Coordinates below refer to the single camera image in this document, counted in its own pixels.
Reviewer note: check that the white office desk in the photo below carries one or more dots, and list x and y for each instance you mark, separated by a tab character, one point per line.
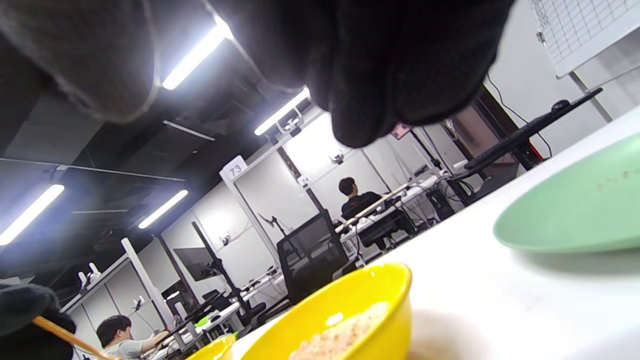
400	192

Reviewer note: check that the black keyboard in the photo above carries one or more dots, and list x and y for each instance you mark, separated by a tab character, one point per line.
505	142

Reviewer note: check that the green plate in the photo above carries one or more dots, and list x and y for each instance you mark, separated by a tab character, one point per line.
575	210

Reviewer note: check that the black monitor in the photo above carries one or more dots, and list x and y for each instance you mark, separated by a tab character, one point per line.
197	262

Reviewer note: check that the black computer mouse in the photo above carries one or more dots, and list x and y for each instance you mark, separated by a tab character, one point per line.
560	105

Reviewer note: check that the orange food piece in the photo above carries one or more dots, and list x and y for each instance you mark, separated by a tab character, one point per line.
65	336

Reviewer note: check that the long ceiling light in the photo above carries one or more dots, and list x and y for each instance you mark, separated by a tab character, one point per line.
162	209
30	215
282	111
197	52

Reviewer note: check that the yellow bowl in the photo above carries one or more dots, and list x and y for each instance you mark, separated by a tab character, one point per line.
350	290
215	350

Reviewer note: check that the pink wall poster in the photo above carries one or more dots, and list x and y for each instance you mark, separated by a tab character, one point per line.
401	132

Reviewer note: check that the white freestanding board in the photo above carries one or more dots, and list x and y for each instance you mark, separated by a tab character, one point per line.
590	30

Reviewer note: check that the black rolling keyboard stand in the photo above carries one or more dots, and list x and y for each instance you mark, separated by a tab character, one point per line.
580	100

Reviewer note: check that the black mesh office chair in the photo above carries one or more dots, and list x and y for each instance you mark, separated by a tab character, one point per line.
310	255

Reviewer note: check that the person's right hand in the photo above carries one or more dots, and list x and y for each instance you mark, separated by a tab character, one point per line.
390	60

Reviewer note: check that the person's left hand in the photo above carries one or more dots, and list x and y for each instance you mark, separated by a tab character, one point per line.
30	325

